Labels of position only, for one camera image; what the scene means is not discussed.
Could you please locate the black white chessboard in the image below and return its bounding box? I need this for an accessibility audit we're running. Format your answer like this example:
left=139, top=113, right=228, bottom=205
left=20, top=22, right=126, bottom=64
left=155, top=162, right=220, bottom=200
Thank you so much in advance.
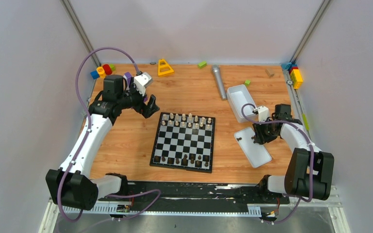
left=150, top=112, right=216, bottom=173

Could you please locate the silver microphone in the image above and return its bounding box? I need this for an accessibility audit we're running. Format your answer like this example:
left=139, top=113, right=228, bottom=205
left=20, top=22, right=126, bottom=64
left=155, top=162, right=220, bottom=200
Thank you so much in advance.
left=211, top=65, right=227, bottom=100

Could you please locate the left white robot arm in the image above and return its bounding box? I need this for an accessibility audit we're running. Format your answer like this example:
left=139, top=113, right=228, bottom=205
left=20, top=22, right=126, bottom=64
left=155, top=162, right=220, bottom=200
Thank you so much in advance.
left=46, top=72, right=160, bottom=210

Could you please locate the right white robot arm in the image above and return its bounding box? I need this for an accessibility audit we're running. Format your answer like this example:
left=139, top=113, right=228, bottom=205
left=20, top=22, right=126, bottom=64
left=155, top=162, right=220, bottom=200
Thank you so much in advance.
left=252, top=104, right=335, bottom=203

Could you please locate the dark chess pieces pile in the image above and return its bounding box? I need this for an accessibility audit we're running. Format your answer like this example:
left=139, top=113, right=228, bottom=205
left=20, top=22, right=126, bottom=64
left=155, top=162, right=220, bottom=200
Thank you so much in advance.
left=236, top=136, right=256, bottom=143

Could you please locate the white box lid tray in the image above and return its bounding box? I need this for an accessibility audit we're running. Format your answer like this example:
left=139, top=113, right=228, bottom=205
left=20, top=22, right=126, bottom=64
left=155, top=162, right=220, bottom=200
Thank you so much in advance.
left=234, top=127, right=272, bottom=168

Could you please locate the purple metronome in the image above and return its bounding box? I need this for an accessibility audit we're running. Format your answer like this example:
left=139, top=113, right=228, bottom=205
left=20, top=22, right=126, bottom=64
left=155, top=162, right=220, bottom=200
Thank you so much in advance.
left=123, top=72, right=133, bottom=90

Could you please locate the yellow triangle toy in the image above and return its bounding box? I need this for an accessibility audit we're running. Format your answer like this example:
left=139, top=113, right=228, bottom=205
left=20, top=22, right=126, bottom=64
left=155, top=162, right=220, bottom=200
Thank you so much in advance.
left=157, top=59, right=174, bottom=77

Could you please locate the red cylinder block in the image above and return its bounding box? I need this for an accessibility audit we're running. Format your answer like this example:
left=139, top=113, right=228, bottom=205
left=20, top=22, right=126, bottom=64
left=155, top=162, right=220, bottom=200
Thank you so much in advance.
left=102, top=64, right=112, bottom=75

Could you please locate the white box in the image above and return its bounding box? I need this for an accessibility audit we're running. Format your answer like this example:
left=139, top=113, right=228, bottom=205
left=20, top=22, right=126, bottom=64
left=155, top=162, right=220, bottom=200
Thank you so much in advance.
left=227, top=84, right=256, bottom=123

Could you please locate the yellow cylinder block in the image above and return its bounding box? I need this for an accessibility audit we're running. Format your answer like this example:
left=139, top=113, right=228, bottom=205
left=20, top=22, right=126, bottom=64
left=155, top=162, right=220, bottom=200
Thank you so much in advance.
left=97, top=67, right=106, bottom=78

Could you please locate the blue block left corner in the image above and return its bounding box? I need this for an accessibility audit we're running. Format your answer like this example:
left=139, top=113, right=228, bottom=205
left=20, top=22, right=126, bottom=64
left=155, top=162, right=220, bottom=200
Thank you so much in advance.
left=90, top=70, right=100, bottom=80

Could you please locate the brown wooden block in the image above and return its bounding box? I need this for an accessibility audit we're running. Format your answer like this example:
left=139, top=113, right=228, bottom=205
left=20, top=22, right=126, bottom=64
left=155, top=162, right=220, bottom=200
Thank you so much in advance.
left=265, top=68, right=275, bottom=78

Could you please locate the green block top centre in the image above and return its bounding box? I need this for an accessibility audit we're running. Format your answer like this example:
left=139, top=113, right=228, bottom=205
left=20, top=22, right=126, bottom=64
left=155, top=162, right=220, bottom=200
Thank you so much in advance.
left=197, top=61, right=207, bottom=69

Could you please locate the yellow brick stack right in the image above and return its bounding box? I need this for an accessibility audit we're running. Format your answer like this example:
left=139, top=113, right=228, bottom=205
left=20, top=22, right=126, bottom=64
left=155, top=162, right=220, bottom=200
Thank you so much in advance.
left=290, top=68, right=303, bottom=89

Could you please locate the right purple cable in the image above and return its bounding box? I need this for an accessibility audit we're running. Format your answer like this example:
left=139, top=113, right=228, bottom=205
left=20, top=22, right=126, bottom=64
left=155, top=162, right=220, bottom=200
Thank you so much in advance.
left=240, top=102, right=315, bottom=225

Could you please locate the purple cable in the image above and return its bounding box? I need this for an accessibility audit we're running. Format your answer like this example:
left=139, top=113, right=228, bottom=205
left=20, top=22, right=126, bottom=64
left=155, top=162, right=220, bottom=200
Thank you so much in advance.
left=240, top=102, right=315, bottom=225
left=57, top=47, right=162, bottom=223

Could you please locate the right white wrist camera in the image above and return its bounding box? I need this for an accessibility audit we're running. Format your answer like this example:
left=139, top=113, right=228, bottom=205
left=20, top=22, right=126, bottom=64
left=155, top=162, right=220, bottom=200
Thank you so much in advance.
left=256, top=106, right=270, bottom=122

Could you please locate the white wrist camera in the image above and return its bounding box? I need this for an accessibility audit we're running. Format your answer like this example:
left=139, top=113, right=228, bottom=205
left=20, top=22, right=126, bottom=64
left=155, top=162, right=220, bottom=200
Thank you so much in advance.
left=256, top=106, right=270, bottom=122
left=134, top=72, right=153, bottom=96

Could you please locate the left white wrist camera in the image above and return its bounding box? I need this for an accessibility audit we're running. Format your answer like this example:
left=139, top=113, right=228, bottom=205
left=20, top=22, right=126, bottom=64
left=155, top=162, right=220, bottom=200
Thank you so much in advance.
left=134, top=72, right=153, bottom=96

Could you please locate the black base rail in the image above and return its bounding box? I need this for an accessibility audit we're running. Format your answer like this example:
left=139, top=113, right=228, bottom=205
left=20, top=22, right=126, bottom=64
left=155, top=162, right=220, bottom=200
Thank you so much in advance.
left=98, top=180, right=290, bottom=215

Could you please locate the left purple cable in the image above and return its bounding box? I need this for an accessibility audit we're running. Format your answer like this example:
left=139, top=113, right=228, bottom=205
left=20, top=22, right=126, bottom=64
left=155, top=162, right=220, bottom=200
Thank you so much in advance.
left=57, top=47, right=162, bottom=223

